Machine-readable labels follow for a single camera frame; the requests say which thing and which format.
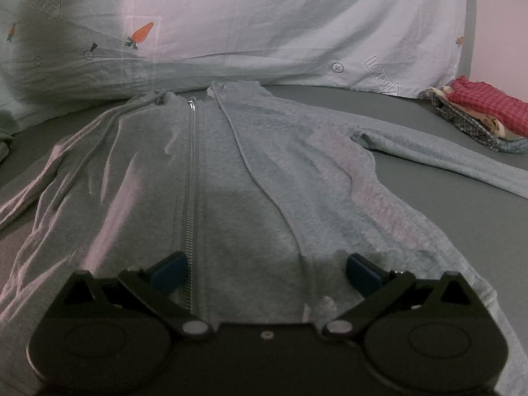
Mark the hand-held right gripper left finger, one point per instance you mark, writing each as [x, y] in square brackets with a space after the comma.
[171, 274]

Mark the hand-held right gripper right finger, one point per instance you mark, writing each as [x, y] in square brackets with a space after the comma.
[363, 276]

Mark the grey zip hoodie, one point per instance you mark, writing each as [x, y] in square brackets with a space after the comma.
[231, 173]

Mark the stack of folded clothes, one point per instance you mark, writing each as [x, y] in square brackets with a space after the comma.
[474, 130]

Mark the cream folded cloth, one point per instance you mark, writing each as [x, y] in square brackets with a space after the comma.
[482, 118]

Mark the light grey garment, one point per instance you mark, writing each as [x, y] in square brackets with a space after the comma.
[5, 148]

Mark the carrot printed pale sheet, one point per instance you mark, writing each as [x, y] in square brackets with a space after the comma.
[268, 20]

